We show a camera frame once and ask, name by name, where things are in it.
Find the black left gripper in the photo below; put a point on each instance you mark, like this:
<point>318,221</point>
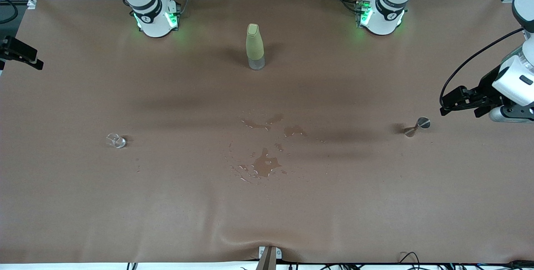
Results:
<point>486,84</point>

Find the steel double cone jigger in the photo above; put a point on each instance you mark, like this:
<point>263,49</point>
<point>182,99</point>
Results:
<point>423,123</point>

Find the clear glass measuring beaker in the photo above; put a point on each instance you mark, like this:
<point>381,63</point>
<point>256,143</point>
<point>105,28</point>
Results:
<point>117,141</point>

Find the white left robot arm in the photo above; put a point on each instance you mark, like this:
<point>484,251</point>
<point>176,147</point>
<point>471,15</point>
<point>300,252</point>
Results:
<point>381,15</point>

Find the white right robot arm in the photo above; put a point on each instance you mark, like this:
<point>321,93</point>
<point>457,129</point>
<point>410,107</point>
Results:
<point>154,19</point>

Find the yellow green bottle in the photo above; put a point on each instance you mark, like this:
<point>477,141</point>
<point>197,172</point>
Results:
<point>255,46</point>

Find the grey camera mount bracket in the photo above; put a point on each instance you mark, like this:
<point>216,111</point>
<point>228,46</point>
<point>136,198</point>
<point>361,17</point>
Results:
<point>268,259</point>

